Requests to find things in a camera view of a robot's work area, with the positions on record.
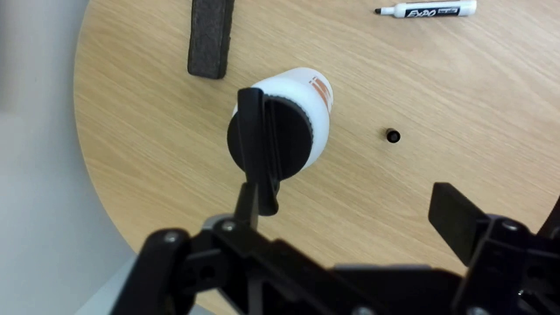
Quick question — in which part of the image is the white metal water bottle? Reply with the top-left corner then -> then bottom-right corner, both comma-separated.
250,66 -> 332,178

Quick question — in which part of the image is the black dry erase marker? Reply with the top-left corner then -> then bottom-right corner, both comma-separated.
374,0 -> 477,19

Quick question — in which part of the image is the black whiteboard eraser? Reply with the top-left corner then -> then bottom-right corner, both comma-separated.
187,0 -> 234,79

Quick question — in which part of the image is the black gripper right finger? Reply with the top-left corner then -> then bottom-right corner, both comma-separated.
428,182 -> 491,262

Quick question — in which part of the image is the round wooden table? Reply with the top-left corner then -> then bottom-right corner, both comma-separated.
75,0 -> 560,269

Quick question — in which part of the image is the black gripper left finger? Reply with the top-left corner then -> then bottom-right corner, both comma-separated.
232,182 -> 259,231

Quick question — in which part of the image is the black bottle lid with handle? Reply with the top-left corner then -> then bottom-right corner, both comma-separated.
225,87 -> 313,215

